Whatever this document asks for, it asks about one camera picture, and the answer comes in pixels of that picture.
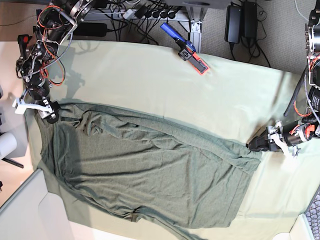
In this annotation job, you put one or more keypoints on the green T-shirt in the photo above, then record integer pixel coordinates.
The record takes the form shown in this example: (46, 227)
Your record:
(136, 166)

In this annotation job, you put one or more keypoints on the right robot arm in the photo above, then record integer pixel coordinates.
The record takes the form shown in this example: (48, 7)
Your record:
(38, 52)

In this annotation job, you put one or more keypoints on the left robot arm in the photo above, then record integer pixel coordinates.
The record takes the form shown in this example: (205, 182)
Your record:
(310, 78)

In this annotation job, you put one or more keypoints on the white foam board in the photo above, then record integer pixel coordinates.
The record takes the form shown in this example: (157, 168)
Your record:
(33, 213)

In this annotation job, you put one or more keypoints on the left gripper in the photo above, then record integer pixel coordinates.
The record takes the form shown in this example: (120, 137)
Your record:
(281, 137)

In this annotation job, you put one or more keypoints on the red black corner clamp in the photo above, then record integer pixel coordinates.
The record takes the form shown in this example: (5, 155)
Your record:
(23, 41)

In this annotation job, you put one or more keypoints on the black power brick left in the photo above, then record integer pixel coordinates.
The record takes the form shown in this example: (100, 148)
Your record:
(233, 24)

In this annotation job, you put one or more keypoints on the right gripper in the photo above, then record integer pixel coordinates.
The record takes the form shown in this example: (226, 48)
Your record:
(40, 100)

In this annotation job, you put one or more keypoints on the aluminium frame leg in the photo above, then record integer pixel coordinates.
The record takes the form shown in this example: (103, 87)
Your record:
(196, 11)

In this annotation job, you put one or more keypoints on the white power strip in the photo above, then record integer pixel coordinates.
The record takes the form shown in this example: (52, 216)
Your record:
(134, 14)

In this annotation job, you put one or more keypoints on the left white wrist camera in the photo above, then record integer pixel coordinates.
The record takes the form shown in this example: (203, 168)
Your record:
(295, 151)

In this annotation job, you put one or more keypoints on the white paper roll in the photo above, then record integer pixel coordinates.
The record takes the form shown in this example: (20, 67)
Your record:
(8, 144)

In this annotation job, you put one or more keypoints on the black power adapter brick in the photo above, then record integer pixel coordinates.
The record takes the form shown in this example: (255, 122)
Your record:
(89, 29)

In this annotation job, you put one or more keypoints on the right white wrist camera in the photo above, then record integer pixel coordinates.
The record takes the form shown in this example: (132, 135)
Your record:
(20, 106)

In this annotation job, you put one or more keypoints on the black power brick right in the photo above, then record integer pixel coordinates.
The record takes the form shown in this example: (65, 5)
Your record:
(249, 19)

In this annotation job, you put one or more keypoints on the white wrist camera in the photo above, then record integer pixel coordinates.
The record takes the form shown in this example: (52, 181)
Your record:
(20, 106)
(295, 151)

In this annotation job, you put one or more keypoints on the light green table cloth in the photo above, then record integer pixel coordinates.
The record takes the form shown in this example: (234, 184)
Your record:
(233, 101)

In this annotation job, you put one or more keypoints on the blue orange bar clamp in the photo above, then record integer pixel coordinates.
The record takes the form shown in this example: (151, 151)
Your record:
(187, 50)

